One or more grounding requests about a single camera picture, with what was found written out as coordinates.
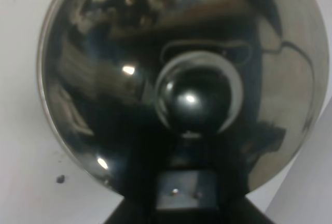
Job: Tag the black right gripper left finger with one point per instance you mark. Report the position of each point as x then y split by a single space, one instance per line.
130 212

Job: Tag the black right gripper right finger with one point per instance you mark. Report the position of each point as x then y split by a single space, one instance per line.
242 211

